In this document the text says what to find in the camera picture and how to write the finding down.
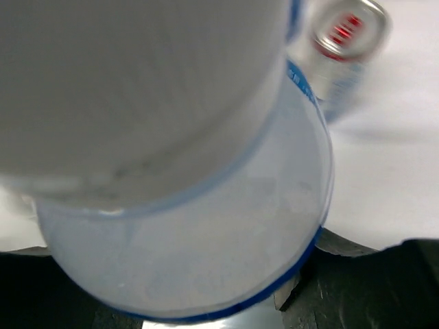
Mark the silver blue can right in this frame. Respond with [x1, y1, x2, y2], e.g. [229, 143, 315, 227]
[306, 1, 390, 123]

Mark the water bottle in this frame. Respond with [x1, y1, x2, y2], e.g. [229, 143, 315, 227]
[1, 1, 333, 324]

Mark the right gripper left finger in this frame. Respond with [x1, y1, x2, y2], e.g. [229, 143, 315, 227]
[1, 252, 143, 328]

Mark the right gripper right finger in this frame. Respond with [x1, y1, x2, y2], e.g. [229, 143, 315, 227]
[277, 229, 438, 328]

